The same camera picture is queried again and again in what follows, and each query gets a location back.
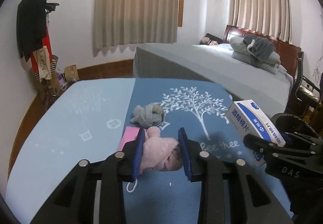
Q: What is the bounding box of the white blue medicine box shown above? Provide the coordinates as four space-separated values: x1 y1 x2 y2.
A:
225 99 286 157

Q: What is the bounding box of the pink cloth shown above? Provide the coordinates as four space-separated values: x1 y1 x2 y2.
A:
138 126 183 175

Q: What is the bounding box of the black chair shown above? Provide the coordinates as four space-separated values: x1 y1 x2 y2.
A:
285 52 322 122

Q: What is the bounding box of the pink flat packet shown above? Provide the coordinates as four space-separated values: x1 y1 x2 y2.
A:
117 126 140 151

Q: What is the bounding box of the blue tree-print tablecloth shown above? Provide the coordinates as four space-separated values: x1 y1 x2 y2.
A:
5 77 296 224

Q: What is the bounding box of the grey rolled sock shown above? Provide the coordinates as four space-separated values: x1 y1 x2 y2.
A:
130 103 165 129

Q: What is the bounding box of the wooden headboard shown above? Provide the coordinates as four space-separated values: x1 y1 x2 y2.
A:
223 25 302 77

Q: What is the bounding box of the grey folded duvet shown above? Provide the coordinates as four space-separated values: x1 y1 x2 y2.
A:
229 34 287 75

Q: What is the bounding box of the dark grey towel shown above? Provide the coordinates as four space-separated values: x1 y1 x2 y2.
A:
242 34 275 61

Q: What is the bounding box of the grey bed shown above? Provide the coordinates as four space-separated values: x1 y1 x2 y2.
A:
133 43 294 117

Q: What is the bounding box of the brown paper bag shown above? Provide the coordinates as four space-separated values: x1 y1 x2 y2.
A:
64 65 79 83

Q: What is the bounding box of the black bag behind bed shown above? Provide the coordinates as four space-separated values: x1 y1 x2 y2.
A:
199 33 223 45

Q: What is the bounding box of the beige right curtain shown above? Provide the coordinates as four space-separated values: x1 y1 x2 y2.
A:
228 0 291 42

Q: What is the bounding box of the beige curtain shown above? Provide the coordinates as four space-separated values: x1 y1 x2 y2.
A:
228 0 291 42
92 0 179 50

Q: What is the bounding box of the beige tote bag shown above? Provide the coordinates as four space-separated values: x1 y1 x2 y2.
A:
33 46 51 80

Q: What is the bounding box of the red hanging bag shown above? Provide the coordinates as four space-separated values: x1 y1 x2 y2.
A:
30 29 52 83

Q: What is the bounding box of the beige left curtain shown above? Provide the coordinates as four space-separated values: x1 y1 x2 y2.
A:
92 0 179 50

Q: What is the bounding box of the black hanging jacket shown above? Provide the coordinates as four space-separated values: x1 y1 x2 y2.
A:
16 0 47 61

